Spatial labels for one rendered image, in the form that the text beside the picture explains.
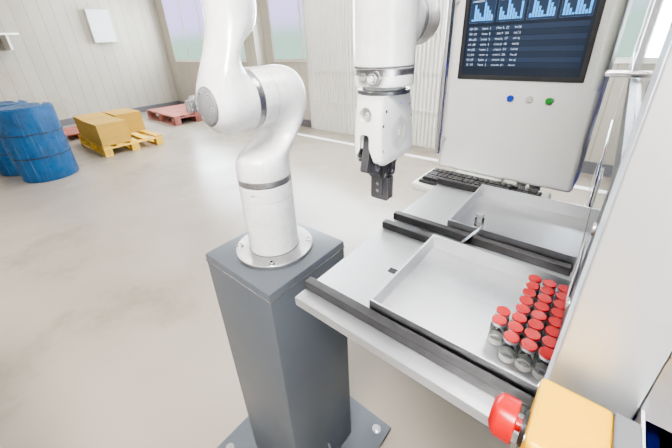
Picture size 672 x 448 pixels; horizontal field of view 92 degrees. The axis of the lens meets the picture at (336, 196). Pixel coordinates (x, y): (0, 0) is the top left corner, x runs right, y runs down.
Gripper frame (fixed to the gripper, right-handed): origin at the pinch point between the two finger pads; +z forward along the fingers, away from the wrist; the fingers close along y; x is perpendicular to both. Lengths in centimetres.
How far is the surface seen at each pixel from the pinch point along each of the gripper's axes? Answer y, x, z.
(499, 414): -19.9, -24.6, 9.3
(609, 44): 64, -23, -18
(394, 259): 10.5, 2.6, 22.4
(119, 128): 120, 497, 76
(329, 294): -8.1, 6.0, 20.4
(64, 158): 41, 455, 89
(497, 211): 45, -10, 22
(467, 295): 8.3, -14.0, 22.1
